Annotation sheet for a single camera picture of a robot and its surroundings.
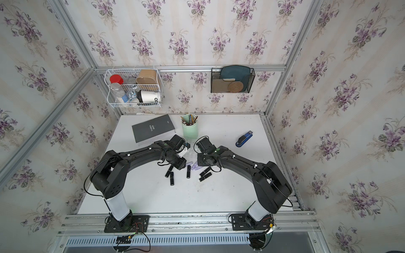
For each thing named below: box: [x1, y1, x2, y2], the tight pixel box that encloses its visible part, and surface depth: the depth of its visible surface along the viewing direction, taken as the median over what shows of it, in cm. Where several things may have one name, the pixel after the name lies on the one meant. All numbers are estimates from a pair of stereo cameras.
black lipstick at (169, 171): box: [164, 164, 174, 179], surface depth 91 cm
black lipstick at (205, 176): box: [198, 171, 212, 182], surface depth 89 cm
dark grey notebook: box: [131, 113, 176, 144], surface depth 110 cm
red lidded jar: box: [109, 74, 124, 85], surface depth 94 cm
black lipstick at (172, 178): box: [169, 171, 175, 187], surface depth 89 cm
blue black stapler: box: [235, 130, 254, 148], surface depth 103 cm
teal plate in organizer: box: [219, 65, 251, 93], surface depth 94 cm
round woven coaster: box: [227, 81, 244, 93], surface depth 99 cm
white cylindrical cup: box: [137, 89, 161, 103], surface depth 95 cm
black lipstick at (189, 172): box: [186, 164, 192, 179], surface depth 91 cm
